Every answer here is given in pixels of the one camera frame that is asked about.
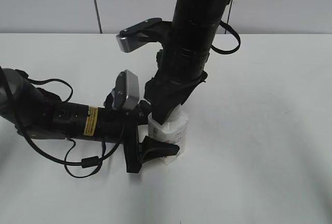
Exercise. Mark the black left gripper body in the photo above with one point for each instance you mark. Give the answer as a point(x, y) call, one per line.
point(121, 128)

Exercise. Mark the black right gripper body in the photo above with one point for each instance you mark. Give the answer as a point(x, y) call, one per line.
point(165, 93)

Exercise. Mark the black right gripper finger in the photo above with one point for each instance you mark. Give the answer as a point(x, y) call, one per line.
point(162, 111)

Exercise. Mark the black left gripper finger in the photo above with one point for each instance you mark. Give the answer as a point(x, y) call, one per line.
point(141, 112)
point(150, 149)

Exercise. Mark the white strawberry yogurt bottle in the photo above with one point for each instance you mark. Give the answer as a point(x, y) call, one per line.
point(173, 131)

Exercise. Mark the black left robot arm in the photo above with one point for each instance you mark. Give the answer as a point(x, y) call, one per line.
point(39, 114)

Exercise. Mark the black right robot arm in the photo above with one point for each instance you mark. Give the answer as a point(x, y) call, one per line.
point(184, 54)

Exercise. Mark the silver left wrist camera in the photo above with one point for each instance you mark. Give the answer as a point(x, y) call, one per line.
point(126, 94)

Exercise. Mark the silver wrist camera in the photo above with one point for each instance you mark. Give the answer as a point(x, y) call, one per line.
point(126, 94)
point(152, 30)

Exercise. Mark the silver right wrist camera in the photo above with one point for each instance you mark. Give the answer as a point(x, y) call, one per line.
point(152, 30)

